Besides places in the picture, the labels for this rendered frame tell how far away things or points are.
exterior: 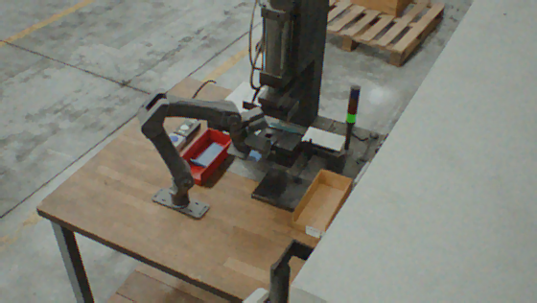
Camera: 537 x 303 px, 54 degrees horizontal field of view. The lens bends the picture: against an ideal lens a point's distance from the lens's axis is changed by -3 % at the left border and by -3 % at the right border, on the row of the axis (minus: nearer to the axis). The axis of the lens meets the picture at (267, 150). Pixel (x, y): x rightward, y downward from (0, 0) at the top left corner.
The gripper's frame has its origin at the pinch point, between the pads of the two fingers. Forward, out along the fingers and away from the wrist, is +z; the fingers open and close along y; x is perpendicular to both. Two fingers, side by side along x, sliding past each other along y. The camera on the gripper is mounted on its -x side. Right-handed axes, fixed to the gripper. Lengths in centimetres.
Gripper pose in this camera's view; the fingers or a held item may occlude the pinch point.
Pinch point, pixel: (245, 155)
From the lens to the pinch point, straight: 190.0
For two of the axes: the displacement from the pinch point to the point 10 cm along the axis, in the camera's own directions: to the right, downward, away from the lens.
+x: -9.0, -3.1, 3.1
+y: 4.2, -8.3, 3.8
